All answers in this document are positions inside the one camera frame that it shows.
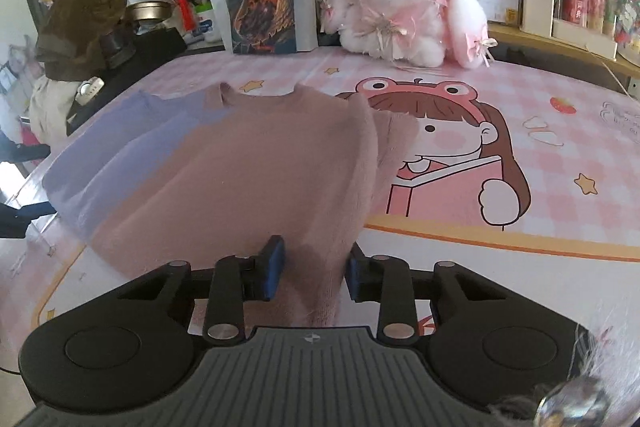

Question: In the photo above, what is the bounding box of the cream white garment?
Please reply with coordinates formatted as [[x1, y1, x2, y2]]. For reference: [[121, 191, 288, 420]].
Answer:
[[27, 77, 81, 138]]

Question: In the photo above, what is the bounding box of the pink checked cartoon desk mat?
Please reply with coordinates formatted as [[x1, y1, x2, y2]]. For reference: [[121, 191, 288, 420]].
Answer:
[[0, 44, 640, 427]]

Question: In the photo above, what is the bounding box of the blurred shiny fuzzy charm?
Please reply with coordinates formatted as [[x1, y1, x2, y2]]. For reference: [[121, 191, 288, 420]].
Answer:
[[480, 322, 640, 427]]

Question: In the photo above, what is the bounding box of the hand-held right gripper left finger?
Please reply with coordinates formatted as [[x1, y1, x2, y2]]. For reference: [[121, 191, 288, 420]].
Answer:
[[117, 235, 286, 346]]

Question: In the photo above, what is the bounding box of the dark bell-shaped jar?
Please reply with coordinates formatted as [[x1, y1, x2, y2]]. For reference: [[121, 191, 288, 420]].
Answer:
[[99, 27, 136, 68]]

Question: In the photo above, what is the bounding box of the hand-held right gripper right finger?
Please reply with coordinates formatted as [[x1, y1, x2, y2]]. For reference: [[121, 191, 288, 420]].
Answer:
[[346, 246, 501, 346]]

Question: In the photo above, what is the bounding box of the white pen box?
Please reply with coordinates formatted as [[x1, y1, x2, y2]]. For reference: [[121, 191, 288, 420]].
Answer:
[[520, 0, 555, 36]]

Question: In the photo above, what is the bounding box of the brass bowl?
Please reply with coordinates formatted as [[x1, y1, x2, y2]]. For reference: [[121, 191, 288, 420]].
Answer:
[[125, 1, 172, 26]]

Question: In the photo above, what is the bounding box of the purple and pink sweater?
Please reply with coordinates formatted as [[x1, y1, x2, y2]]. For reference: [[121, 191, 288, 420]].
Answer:
[[41, 82, 421, 330]]

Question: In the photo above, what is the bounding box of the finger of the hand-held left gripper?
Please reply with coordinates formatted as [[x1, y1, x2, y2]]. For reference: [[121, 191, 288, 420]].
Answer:
[[0, 134, 52, 178], [0, 202, 57, 240]]

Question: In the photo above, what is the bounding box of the brown jacket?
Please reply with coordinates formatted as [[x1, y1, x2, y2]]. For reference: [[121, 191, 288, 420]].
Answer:
[[35, 0, 130, 82]]

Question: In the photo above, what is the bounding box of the white tub with green rim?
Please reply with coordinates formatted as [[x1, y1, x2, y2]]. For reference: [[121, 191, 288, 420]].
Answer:
[[194, 4, 221, 45]]

